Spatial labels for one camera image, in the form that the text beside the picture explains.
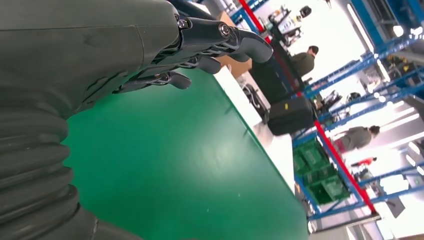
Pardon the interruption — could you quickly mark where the green table mat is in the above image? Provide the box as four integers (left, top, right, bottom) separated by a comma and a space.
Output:
61, 67, 311, 240

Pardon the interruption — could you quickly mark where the brown cardboard box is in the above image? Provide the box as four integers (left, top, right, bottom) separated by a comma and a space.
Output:
216, 11, 253, 80

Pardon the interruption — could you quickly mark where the black hard case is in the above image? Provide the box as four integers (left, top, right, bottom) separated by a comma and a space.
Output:
267, 96, 316, 137

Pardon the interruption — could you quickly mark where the background person in dark green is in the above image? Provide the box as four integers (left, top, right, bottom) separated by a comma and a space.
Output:
290, 45, 320, 78

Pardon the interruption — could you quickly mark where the white table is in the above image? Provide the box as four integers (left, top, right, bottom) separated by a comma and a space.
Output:
213, 66, 297, 193

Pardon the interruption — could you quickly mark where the green plastic crate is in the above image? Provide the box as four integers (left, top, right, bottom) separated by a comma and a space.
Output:
304, 170, 351, 206
293, 139, 330, 175

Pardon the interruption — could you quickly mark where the blue metal rack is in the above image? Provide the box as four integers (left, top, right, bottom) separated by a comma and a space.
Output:
231, 0, 424, 223

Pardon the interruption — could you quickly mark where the red metal beam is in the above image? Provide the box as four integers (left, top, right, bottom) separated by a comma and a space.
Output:
238, 0, 377, 213

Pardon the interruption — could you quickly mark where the background person in grey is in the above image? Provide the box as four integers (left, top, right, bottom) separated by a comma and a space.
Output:
334, 125, 381, 154

